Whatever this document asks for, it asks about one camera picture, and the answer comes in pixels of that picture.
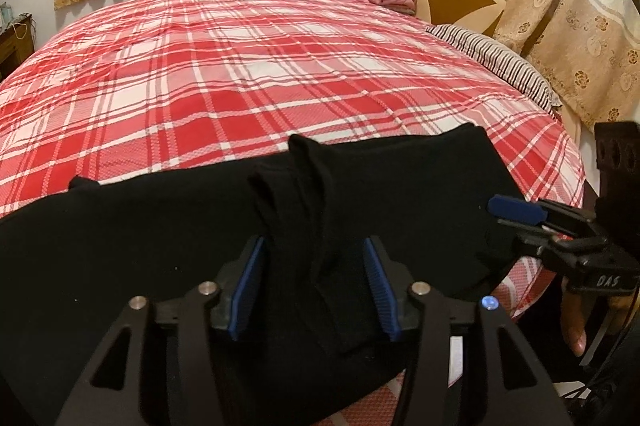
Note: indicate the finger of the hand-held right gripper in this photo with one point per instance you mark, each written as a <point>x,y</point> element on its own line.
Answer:
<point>530,237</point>
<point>510,208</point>

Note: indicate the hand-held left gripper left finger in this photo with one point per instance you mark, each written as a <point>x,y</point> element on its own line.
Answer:
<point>247,291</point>

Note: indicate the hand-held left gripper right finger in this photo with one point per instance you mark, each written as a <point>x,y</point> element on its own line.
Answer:
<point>382,291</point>

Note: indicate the black pants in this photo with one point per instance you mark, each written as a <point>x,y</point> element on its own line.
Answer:
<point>150,246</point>

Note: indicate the person's right hand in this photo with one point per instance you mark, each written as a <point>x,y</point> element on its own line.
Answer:
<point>575,326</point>

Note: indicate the striped pillow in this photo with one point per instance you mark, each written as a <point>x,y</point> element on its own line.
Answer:
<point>500,60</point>

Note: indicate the long beige floral curtain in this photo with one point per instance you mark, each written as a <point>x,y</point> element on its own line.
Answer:
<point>580,20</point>

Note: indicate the bed with red plaid sheet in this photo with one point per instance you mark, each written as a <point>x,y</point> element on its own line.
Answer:
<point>250,70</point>

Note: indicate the dark wooden nightstand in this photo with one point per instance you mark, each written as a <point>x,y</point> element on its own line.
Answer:
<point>15,53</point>

